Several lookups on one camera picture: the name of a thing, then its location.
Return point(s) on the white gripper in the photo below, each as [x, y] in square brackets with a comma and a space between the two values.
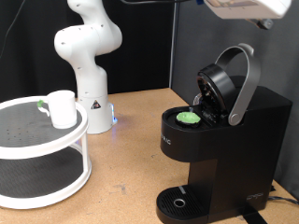
[249, 11]

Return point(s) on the coffee pod green tape lid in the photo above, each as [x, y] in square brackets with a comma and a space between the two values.
[188, 117]

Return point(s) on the black Keurig coffee machine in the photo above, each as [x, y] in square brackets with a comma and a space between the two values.
[236, 149]

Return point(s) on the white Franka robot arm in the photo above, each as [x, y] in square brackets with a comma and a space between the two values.
[90, 77]

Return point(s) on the grey partition panel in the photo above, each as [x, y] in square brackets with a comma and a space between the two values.
[193, 46]

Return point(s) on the black tape strip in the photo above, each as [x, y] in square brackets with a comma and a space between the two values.
[252, 216]

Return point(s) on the black backdrop curtain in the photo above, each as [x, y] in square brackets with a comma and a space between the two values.
[25, 62]

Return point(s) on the white two-tier turntable shelf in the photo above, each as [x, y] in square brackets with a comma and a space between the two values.
[40, 137]

